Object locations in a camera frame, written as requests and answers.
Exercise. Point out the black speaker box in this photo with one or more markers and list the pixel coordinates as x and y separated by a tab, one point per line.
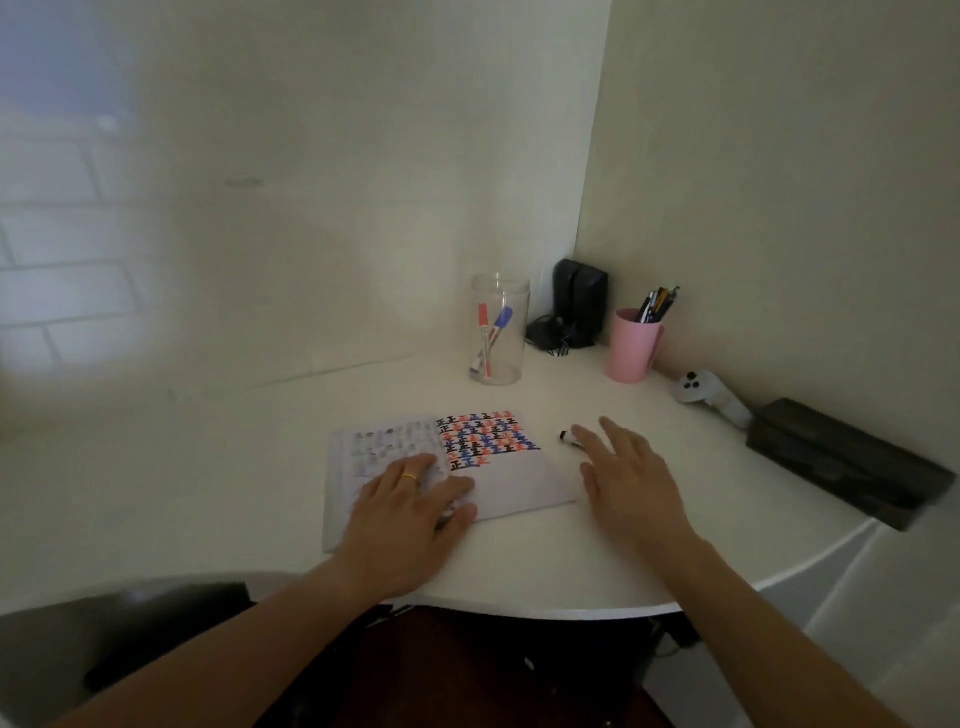
580	300

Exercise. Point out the person's left middle finger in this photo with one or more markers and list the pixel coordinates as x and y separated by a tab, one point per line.
415	475

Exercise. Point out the black marker pen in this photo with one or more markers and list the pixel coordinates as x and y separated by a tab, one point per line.
571	438

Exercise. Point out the person's right middle finger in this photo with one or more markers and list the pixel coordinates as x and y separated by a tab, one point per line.
618	437

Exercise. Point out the person's right forearm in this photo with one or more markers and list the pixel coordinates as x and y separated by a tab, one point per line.
757	637

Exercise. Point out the pink plastic cup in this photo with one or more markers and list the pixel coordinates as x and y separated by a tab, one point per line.
632	349

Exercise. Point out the white notebook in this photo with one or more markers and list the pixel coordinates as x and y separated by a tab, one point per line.
517	484

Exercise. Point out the person's right thumb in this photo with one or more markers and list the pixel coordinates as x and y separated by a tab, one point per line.
589	484

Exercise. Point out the person's left thumb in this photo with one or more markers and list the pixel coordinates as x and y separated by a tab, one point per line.
459	520

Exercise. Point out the red marker pen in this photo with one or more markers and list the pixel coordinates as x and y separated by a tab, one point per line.
484	337

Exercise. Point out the person's right hand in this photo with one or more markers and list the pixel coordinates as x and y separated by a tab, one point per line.
637	495

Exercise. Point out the person's left forearm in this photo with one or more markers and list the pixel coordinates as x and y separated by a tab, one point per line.
247	652

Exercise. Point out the bunch of pens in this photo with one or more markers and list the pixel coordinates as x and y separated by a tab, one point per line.
658	305

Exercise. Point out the white handheld controller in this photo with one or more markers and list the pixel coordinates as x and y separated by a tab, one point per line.
712	394

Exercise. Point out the blue marker pen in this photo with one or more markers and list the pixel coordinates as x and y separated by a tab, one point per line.
496	330

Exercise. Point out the person's dark red clothing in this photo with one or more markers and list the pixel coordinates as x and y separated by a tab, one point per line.
487	675

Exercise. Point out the clear glass jar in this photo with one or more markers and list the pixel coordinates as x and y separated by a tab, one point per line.
500	300

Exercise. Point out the person's left little finger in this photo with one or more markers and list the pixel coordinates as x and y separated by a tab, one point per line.
366	499

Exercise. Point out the dark rectangular box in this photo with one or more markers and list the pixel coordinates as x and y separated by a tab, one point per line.
847	465

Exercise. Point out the person's left hand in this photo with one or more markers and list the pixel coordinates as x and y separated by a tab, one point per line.
394	536

